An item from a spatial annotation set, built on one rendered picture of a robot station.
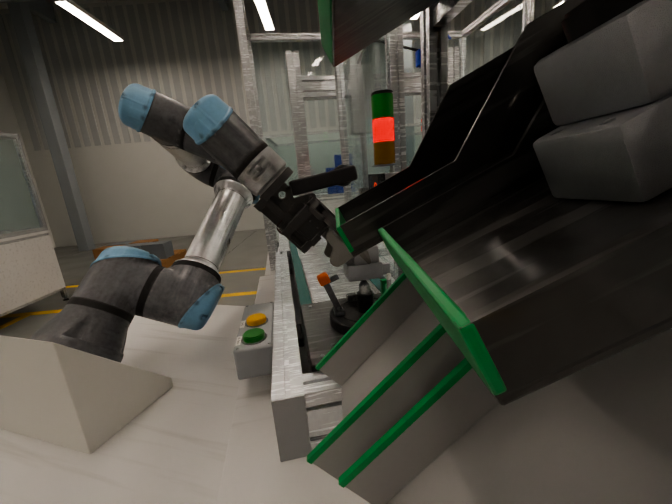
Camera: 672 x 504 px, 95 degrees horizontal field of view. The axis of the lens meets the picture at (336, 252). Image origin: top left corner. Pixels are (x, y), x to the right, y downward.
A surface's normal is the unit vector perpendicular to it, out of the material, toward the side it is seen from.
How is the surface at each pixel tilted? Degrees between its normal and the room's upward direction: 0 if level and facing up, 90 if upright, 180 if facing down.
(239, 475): 0
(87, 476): 0
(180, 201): 90
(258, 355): 90
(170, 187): 90
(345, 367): 90
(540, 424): 45
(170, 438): 0
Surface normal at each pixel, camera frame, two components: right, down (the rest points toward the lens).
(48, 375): -0.30, 0.25
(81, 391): 0.95, 0.00
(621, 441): -0.76, -0.62
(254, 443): -0.08, -0.97
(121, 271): 0.41, -0.41
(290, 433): 0.18, 0.22
